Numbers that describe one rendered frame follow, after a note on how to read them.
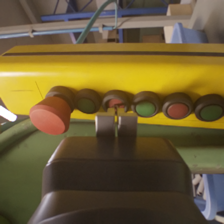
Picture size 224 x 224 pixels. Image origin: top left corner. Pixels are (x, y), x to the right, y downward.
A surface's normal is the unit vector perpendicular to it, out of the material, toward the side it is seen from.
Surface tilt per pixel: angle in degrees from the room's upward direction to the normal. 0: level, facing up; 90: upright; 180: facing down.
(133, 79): 85
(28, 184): 90
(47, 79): 85
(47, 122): 86
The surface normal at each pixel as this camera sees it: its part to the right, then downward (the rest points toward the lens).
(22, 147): -0.10, -0.41
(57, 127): -0.13, 0.69
